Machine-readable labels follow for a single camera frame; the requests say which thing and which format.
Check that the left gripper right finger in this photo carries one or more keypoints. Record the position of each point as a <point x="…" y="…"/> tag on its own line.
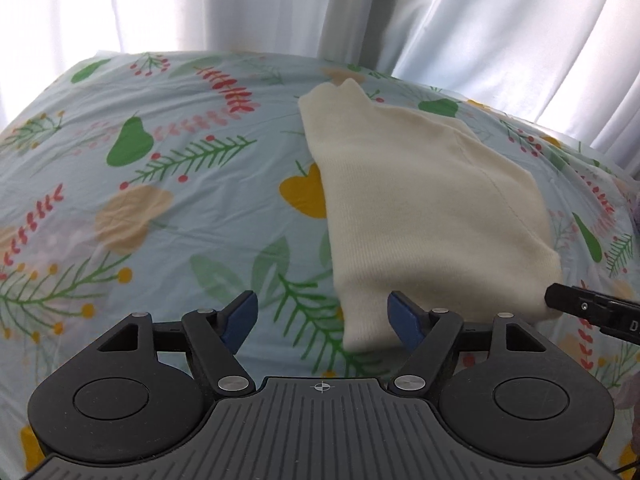
<point x="436" y="330"/>

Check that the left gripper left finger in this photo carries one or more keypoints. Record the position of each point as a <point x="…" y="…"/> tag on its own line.
<point x="209" y="331"/>

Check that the cream knit sweater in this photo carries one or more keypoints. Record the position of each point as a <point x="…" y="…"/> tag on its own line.
<point x="416" y="203"/>

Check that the purple plush toy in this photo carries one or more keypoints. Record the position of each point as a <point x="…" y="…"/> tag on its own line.
<point x="627" y="397"/>

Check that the floral light blue bedsheet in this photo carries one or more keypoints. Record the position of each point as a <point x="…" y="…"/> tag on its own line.
<point x="168" y="182"/>

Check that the white sheer curtain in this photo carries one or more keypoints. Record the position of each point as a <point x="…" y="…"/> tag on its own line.
<point x="571" y="66"/>

